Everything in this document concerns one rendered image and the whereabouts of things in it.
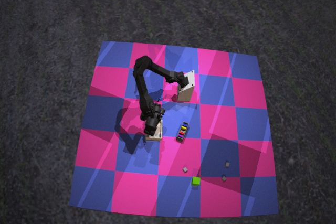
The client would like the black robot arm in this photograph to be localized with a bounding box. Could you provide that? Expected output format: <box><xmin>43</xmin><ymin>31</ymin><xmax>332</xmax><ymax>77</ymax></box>
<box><xmin>133</xmin><ymin>55</ymin><xmax>189</xmax><ymax>131</ymax></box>

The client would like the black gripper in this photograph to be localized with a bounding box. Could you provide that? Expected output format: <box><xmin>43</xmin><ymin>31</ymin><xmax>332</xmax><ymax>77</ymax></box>
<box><xmin>144</xmin><ymin>107</ymin><xmax>165</xmax><ymax>136</ymax></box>

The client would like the green cube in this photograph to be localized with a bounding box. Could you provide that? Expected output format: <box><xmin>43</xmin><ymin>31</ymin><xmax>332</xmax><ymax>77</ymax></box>
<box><xmin>191</xmin><ymin>177</ymin><xmax>200</xmax><ymax>186</ymax></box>

